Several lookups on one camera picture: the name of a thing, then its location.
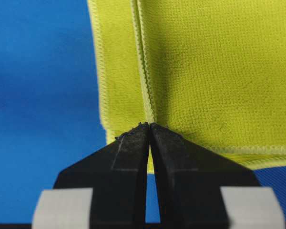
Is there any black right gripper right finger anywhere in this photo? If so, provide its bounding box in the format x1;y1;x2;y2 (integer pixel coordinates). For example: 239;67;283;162
149;122;286;229

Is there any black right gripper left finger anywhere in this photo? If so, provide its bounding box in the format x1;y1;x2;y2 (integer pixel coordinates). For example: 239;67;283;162
32;122;150;229

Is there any yellow-green microfiber towel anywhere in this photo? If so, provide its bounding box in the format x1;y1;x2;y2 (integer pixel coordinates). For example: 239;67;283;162
88;0;286;169

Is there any blue table cloth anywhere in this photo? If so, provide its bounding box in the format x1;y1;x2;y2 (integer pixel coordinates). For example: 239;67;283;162
0;0;286;224

